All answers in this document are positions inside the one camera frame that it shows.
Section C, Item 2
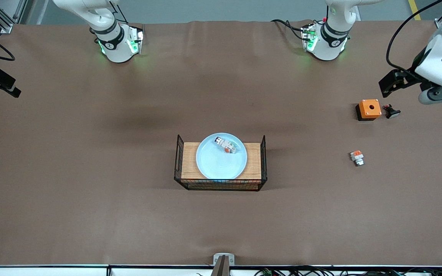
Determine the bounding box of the long white orange contact block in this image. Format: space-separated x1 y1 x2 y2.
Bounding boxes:
214 136 238 154

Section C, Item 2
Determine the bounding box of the light blue round plate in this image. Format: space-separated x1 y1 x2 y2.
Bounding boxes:
196 133 248 180

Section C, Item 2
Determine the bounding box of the black push button head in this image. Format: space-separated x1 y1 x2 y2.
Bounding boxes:
383 103 401 119

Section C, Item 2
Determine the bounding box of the orange push button box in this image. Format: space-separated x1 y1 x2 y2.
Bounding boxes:
355 99 382 122

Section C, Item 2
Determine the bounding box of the brown paper table cover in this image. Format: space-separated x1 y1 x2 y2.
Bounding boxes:
0 19 442 267

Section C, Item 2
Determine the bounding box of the light wooden board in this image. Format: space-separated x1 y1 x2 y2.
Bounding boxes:
181 142 262 190

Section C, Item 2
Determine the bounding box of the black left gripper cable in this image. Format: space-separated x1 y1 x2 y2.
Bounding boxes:
386 0 442 72

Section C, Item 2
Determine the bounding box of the black left arm base cable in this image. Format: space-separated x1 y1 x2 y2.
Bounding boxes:
271 19 307 41

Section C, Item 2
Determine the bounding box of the black wire basket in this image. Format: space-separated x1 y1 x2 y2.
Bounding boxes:
174 134 268 192

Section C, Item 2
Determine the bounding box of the white table edge rail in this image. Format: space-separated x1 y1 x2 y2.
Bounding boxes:
0 264 442 276

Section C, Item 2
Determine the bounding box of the black cable bundle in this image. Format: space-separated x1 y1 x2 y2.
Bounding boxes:
254 265 442 276

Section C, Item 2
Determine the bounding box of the grey metal camera stand bracket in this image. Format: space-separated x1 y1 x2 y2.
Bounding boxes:
210 253 235 276

